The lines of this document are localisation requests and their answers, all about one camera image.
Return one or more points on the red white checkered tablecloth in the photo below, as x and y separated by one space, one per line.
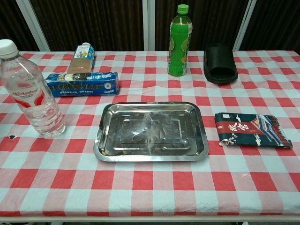
150 182

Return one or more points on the transparent plastic water bottle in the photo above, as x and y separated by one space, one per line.
32 98

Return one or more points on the blue cookie box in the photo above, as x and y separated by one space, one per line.
93 85

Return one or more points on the small milk carton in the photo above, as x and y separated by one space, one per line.
82 61

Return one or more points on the dark blue printed pouch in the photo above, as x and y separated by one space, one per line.
253 131

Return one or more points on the green tea plastic bottle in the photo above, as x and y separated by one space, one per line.
179 51

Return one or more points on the black rubber slipper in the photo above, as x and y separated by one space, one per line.
219 63

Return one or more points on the stainless steel metal tray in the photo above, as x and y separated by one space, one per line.
151 133

